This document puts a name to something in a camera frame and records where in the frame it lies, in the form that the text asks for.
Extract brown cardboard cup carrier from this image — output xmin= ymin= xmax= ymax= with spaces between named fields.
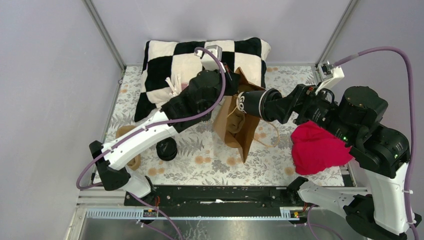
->
xmin=226 ymin=109 xmax=246 ymax=134

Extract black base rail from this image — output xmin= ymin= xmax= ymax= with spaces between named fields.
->
xmin=142 ymin=185 xmax=310 ymax=221

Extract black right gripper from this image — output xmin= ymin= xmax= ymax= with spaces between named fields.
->
xmin=262 ymin=80 xmax=355 ymax=142

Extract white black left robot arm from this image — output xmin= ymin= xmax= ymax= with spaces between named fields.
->
xmin=89 ymin=70 xmax=241 ymax=206

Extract black white checkered pillow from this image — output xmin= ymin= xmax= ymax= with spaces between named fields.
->
xmin=133 ymin=37 xmax=271 ymax=122

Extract black cup lid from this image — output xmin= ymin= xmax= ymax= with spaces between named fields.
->
xmin=259 ymin=88 xmax=282 ymax=122

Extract red cloth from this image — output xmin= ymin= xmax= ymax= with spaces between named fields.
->
xmin=291 ymin=121 xmax=354 ymax=176

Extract brown paper bag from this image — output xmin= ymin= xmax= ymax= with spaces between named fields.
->
xmin=213 ymin=67 xmax=266 ymax=163

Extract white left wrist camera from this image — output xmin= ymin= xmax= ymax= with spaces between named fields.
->
xmin=194 ymin=45 xmax=225 ymax=71

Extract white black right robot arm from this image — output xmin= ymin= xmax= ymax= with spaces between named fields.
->
xmin=259 ymin=84 xmax=422 ymax=240

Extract white wrapped straws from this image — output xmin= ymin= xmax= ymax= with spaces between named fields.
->
xmin=165 ymin=74 xmax=189 ymax=97

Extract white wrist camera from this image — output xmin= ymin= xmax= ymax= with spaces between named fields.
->
xmin=194 ymin=45 xmax=225 ymax=71
xmin=315 ymin=61 xmax=345 ymax=95

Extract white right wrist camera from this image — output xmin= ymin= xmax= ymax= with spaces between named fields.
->
xmin=315 ymin=61 xmax=345 ymax=95

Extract floral table mat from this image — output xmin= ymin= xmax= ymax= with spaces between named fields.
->
xmin=105 ymin=66 xmax=345 ymax=186

